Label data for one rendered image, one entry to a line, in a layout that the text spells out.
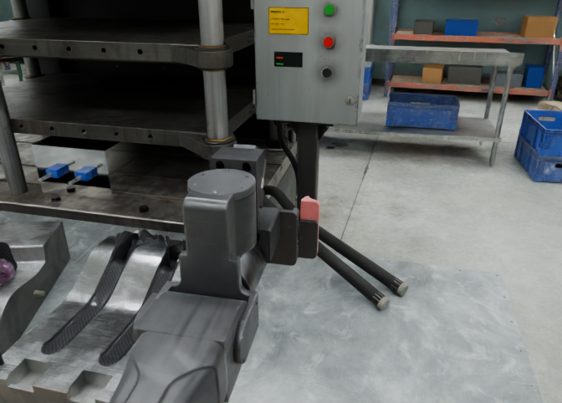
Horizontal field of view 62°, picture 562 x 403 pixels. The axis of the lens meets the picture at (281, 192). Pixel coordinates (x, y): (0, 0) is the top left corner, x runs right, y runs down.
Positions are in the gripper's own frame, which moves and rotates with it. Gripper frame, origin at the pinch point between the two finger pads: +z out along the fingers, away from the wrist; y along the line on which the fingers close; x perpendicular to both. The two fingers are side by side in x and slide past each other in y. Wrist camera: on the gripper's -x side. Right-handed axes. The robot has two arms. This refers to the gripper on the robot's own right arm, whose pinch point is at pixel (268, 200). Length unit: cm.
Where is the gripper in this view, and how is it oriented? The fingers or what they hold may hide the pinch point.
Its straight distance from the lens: 58.6
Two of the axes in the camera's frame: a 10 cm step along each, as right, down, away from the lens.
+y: -9.8, -0.8, 1.8
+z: 2.0, -4.0, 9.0
